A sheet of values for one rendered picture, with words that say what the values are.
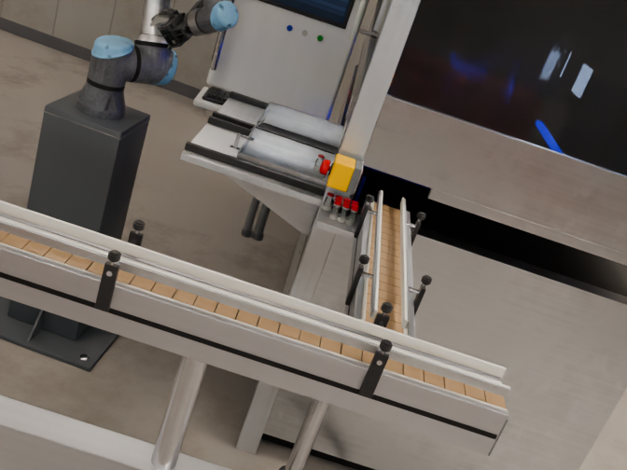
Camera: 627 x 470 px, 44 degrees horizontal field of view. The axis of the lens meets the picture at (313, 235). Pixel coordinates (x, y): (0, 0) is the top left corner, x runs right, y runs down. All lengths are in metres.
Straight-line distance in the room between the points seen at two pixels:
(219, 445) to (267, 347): 1.22
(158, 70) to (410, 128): 0.89
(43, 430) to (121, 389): 1.04
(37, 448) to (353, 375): 0.64
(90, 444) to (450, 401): 0.70
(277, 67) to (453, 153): 1.18
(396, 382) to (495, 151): 0.88
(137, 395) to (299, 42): 1.41
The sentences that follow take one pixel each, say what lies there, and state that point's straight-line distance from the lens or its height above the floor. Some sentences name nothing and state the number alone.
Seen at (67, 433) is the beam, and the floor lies 0.55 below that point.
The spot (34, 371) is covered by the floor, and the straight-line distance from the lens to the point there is 2.67.
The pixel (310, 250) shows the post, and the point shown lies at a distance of 2.16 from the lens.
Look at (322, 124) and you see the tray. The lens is 2.73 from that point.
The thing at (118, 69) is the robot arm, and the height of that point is 0.95.
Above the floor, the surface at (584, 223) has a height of 1.06.
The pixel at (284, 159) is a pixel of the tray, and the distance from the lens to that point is 2.31.
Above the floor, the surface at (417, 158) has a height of 1.08.
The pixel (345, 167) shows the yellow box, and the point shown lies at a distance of 1.97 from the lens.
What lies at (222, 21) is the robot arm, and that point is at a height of 1.22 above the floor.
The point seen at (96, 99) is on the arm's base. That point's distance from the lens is 2.51.
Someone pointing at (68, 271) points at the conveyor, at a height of 0.93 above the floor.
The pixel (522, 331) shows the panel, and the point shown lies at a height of 0.70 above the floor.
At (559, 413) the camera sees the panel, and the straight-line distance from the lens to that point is 2.46.
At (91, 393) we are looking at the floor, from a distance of 2.62.
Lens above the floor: 1.64
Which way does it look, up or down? 24 degrees down
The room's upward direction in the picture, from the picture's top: 19 degrees clockwise
